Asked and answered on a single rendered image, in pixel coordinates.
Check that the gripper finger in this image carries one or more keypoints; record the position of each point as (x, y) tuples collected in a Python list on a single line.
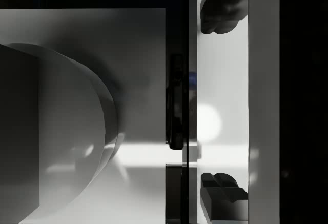
[(225, 6), (223, 201)]

